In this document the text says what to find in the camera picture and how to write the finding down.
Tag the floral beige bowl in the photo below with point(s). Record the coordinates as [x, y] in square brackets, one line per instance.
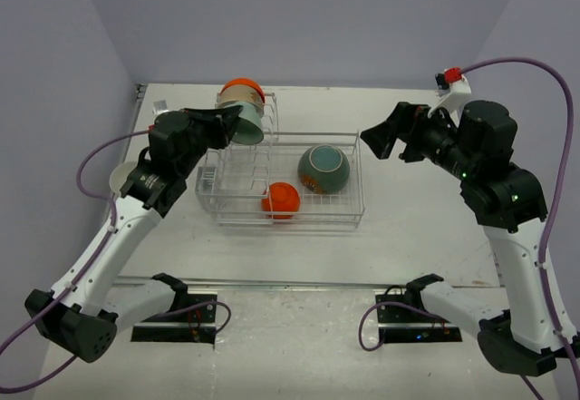
[240, 93]

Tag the small orange bowl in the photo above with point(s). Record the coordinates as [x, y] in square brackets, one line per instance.
[281, 201]

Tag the white wire dish rack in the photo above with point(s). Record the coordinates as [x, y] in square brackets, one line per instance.
[259, 185]

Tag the large orange bowl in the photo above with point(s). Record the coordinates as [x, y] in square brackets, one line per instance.
[245, 82]

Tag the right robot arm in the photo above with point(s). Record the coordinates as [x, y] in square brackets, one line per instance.
[509, 204]

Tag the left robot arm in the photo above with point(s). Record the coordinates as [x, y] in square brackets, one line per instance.
[75, 313]

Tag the mint green bowl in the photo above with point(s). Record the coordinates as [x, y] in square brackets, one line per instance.
[249, 130]

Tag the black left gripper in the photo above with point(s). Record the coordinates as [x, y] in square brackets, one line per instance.
[221, 122]

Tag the large teal ceramic bowl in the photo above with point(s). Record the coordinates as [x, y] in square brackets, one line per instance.
[324, 169]

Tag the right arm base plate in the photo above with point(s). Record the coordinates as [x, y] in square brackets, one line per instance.
[398, 325]

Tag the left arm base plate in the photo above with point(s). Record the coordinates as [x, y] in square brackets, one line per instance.
[195, 327]

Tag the plain beige bowl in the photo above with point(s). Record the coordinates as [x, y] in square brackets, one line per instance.
[119, 176]

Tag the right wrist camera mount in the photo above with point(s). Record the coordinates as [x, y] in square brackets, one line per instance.
[453, 91]

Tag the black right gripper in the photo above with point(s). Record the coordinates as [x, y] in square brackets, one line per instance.
[410, 122]

